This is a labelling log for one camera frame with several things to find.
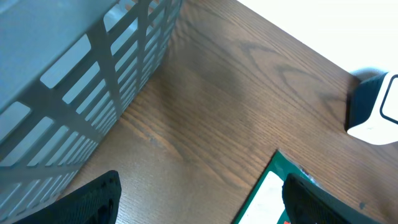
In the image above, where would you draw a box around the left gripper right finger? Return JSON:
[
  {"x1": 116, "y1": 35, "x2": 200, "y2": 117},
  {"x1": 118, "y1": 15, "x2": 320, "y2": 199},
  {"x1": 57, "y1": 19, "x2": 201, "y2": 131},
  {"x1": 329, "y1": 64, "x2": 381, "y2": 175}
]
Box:
[{"x1": 282, "y1": 173, "x2": 378, "y2": 224}]

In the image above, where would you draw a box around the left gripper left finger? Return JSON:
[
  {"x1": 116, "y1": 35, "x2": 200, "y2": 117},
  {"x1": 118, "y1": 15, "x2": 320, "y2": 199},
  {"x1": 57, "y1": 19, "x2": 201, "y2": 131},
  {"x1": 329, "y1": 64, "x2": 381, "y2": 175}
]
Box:
[{"x1": 16, "y1": 170, "x2": 122, "y2": 224}]

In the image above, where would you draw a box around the green white pouch packet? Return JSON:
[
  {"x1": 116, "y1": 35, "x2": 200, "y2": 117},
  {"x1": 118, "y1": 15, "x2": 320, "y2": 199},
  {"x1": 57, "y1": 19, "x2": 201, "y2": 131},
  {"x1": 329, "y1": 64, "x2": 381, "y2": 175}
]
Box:
[{"x1": 233, "y1": 150, "x2": 318, "y2": 224}]

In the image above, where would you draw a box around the white barcode scanner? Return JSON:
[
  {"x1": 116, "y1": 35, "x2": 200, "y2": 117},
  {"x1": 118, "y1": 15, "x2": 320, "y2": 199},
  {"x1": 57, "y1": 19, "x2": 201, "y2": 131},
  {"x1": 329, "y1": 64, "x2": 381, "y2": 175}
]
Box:
[{"x1": 347, "y1": 72, "x2": 397, "y2": 146}]

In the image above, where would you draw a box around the grey plastic mesh basket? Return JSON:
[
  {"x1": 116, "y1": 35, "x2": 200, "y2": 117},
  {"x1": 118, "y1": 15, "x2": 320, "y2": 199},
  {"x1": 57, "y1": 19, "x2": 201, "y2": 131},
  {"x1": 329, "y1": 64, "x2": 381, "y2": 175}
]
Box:
[{"x1": 1, "y1": 0, "x2": 182, "y2": 223}]

